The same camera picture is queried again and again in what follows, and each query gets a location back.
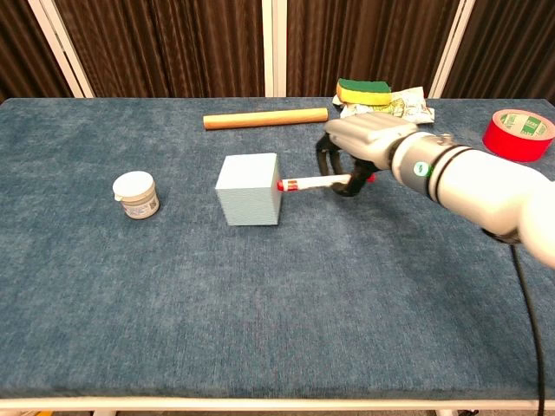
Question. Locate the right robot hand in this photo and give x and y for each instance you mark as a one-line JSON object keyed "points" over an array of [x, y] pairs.
{"points": [[368, 134]]}

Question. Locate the red and white marker pen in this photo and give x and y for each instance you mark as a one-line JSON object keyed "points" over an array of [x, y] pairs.
{"points": [[310, 183]]}

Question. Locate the light blue cube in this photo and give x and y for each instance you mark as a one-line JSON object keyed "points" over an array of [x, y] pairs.
{"points": [[249, 190]]}

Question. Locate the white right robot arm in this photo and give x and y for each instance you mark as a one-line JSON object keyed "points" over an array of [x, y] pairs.
{"points": [[477, 186]]}

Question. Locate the green and yellow sponge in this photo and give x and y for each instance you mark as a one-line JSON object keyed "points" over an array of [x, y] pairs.
{"points": [[364, 92]]}

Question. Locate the crumpled white printed wrapper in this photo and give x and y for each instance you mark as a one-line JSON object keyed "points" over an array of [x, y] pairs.
{"points": [[412, 108]]}

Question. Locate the dark brown curtain panel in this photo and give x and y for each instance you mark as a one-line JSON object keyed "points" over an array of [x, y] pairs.
{"points": [[26, 47], [173, 47], [368, 39], [511, 47]]}

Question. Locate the wooden rod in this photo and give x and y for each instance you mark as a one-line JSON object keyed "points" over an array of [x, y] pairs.
{"points": [[264, 118]]}

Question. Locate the red tape roll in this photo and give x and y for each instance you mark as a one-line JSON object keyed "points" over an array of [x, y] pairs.
{"points": [[511, 143]]}

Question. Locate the blue table mat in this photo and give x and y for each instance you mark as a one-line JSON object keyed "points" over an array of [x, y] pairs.
{"points": [[217, 303]]}

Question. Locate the small white jar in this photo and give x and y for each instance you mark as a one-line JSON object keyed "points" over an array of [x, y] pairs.
{"points": [[135, 195]]}

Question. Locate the white partition frame post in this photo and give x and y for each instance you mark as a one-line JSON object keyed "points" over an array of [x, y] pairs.
{"points": [[274, 47], [451, 47], [60, 47]]}

